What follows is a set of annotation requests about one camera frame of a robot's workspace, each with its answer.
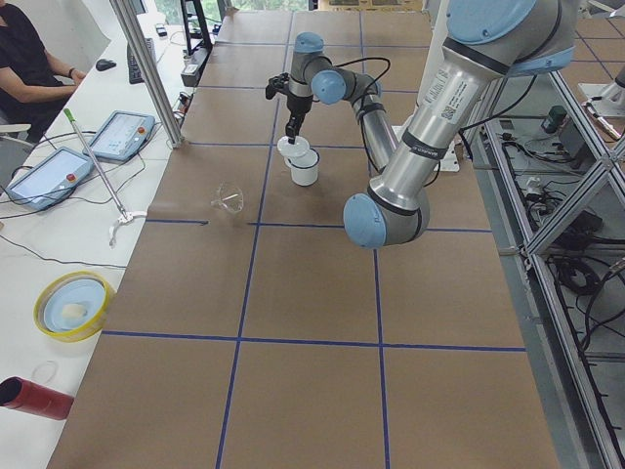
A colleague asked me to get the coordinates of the near blue teach pendant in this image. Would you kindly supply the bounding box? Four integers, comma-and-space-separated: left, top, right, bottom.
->
6, 147, 94, 210

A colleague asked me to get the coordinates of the black keyboard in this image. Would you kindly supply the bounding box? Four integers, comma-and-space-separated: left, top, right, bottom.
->
126, 38, 156, 85

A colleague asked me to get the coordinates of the aluminium frame post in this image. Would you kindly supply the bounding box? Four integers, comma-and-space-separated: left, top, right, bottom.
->
109, 0, 184, 149

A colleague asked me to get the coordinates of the red cylinder tube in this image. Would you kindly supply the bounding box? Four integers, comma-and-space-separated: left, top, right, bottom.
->
1, 376, 74, 420

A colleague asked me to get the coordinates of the far blue teach pendant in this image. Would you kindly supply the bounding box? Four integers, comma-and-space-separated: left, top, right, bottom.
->
89, 110, 156, 162

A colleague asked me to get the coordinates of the white mug lid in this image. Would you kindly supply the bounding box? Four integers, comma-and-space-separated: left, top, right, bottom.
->
277, 136, 310, 159

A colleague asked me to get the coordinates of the aluminium side rail frame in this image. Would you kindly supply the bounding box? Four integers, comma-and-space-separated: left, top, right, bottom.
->
464, 61, 624, 468

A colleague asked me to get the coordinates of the black computer mouse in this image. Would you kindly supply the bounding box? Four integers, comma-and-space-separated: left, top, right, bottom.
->
95, 59, 117, 71

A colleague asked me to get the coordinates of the white enamel mug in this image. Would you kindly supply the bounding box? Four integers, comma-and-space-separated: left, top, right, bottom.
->
285, 149, 319, 187

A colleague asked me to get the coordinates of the long grabber stick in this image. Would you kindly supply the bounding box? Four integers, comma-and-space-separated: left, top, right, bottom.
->
63, 107, 147, 248

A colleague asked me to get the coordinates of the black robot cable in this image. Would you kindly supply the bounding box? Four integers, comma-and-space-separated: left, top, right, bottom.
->
331, 57, 393, 118

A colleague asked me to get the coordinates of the seated person black shirt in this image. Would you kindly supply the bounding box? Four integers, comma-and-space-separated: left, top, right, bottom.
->
1, 1, 86, 143

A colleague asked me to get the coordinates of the yellow tape roll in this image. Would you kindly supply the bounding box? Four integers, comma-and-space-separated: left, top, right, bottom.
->
33, 271, 116, 343

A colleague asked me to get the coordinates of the blue teach pendant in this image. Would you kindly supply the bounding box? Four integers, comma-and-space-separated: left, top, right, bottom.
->
89, 110, 156, 162
6, 147, 94, 210

